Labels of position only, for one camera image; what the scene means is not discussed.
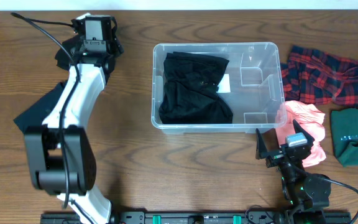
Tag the black jeans with zipper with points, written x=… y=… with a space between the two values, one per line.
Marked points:
x=191 y=90

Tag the red plaid flannel shirt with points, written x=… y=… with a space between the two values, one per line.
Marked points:
x=315 y=77

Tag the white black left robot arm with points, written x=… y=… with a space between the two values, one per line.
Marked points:
x=60 y=158

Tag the pink folded garment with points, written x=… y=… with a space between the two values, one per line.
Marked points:
x=310 y=120

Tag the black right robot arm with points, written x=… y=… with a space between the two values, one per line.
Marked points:
x=307 y=193

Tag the clear plastic storage bin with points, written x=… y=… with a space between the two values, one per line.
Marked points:
x=251 y=86

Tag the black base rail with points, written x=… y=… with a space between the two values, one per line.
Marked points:
x=230 y=218

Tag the green folded garment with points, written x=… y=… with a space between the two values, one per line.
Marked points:
x=344 y=131

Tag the dark garment with tape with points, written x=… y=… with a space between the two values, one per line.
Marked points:
x=35 y=114

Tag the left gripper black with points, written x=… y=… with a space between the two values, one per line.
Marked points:
x=117 y=45

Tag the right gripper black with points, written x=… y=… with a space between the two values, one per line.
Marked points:
x=278 y=156

